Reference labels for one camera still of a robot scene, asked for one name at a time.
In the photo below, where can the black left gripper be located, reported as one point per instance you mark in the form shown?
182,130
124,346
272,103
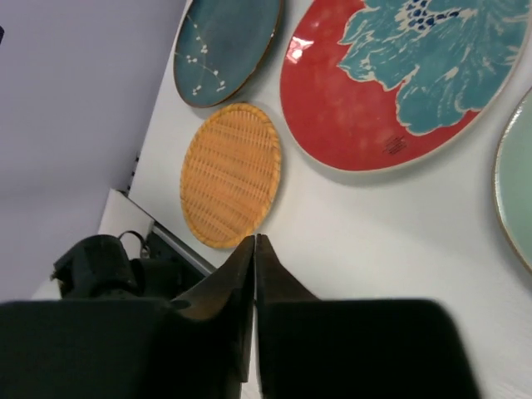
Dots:
94,266

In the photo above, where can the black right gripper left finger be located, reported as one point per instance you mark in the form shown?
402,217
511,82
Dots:
196,345

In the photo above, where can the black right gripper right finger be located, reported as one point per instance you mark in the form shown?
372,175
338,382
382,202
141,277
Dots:
310,347

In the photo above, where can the woven bamboo round tray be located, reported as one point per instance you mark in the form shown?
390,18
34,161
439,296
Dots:
230,175

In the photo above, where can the dark teal blossom plate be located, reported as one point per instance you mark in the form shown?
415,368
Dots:
219,47

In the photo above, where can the red plate with teal flower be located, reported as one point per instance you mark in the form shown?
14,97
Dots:
373,85

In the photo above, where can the mint green flower plate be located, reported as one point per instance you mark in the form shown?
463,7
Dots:
511,181

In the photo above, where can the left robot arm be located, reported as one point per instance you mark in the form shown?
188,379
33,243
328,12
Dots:
159,278

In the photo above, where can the aluminium table edge rail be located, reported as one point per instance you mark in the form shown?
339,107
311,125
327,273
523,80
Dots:
141,235

